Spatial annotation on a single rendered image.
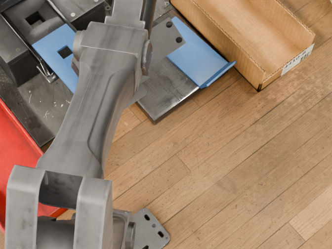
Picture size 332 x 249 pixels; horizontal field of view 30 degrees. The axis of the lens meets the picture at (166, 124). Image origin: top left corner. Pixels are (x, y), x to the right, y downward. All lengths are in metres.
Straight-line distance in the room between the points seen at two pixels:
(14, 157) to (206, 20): 0.41
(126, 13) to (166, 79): 0.32
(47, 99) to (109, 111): 0.49
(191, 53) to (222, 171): 0.22
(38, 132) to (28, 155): 0.05
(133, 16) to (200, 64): 0.34
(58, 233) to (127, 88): 0.18
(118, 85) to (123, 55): 0.05
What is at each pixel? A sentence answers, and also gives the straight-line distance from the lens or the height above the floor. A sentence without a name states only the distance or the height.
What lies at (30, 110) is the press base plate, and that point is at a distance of 1.10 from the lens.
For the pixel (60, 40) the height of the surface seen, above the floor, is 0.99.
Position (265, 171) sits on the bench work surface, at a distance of 1.04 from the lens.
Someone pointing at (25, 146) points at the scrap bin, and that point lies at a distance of 1.07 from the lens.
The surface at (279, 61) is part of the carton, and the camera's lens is 1.14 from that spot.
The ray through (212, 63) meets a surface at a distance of 1.10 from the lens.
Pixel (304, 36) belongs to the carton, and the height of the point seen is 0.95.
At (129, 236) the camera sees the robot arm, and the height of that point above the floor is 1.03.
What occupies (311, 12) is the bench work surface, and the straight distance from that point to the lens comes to 1.22.
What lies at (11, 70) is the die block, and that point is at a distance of 1.08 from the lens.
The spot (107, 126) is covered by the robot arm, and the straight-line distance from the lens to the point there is 0.61.
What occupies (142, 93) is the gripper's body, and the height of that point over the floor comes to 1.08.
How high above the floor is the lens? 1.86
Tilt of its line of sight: 65 degrees down
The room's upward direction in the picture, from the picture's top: straight up
